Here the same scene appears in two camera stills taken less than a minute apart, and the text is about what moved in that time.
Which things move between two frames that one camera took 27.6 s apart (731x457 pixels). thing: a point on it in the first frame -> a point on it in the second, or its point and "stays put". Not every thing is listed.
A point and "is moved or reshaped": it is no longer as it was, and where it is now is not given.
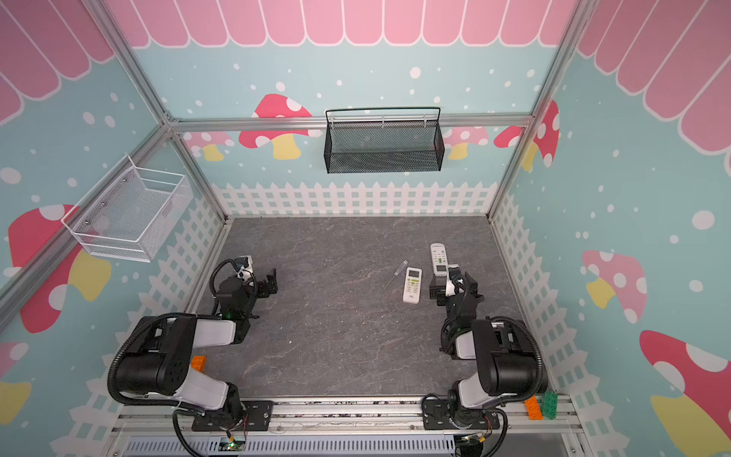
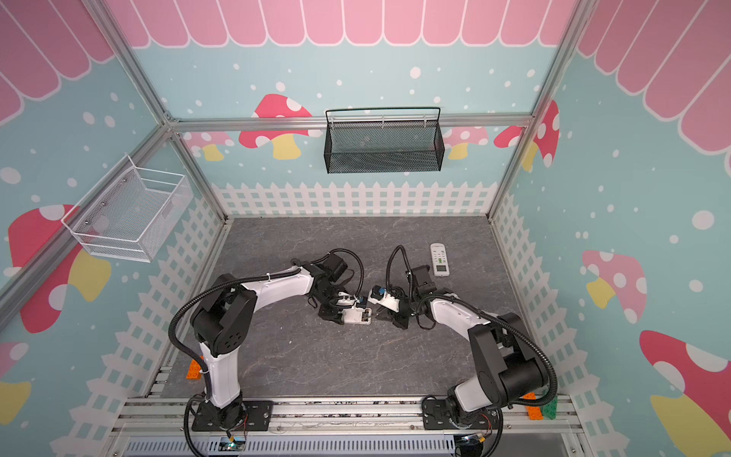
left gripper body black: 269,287 -> 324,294
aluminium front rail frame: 344,427 stays put
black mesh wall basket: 383,146 stays put
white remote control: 440,259 stays put
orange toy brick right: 533,409 stays put
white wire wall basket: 130,216 stays put
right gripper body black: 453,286 -> 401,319
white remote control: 412,285 is moved or reshaped
